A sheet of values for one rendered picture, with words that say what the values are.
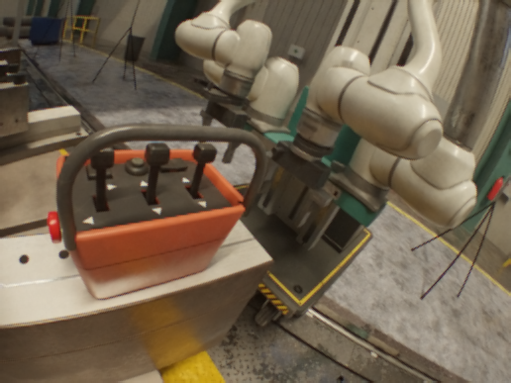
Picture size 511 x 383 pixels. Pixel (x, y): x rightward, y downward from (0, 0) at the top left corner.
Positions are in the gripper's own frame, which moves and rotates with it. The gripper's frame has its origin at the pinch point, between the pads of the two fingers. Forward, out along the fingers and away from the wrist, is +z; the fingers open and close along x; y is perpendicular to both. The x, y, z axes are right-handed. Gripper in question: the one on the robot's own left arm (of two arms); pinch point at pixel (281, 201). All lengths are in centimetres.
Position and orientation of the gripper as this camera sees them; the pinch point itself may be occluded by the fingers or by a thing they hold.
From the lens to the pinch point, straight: 60.4
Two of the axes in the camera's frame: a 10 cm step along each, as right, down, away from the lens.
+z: -3.5, 8.0, 4.8
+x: 6.6, 5.7, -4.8
